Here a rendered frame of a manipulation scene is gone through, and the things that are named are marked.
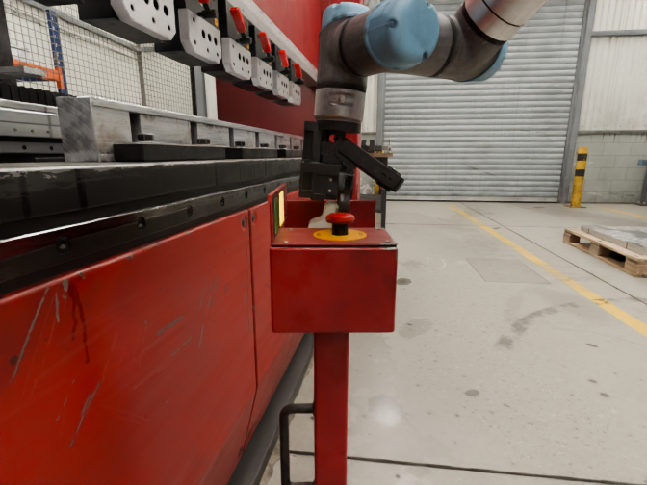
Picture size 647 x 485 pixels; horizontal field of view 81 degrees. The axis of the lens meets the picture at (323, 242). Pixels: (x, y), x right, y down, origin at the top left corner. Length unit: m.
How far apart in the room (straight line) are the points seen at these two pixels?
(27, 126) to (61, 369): 0.59
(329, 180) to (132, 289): 0.31
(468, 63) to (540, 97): 7.50
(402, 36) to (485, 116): 7.30
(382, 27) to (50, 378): 0.50
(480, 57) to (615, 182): 8.18
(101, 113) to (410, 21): 0.47
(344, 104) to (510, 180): 7.41
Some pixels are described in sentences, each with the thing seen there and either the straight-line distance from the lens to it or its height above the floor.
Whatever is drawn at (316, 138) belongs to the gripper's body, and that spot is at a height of 0.91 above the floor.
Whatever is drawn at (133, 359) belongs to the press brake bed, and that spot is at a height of 0.63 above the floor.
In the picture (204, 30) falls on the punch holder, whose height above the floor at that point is 1.15.
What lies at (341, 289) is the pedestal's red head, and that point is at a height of 0.72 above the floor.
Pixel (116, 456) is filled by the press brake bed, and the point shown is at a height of 0.52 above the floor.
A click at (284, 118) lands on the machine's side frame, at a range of 2.34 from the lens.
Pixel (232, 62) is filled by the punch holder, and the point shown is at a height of 1.12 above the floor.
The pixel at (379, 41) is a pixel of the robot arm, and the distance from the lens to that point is 0.49.
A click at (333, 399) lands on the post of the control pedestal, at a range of 0.64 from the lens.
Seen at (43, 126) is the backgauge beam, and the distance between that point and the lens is 0.99.
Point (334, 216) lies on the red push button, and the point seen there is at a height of 0.81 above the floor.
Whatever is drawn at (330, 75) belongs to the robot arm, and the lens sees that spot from 0.58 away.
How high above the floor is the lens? 0.89
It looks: 13 degrees down
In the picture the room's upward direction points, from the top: straight up
